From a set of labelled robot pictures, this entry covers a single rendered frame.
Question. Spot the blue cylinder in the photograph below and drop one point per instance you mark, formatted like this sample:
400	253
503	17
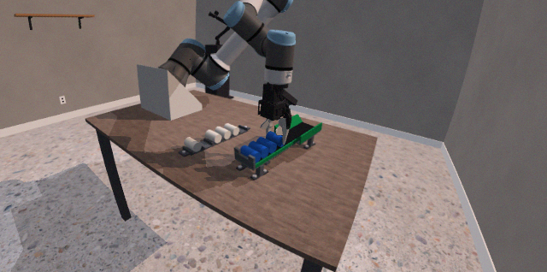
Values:
246	150
260	148
269	144
275	138

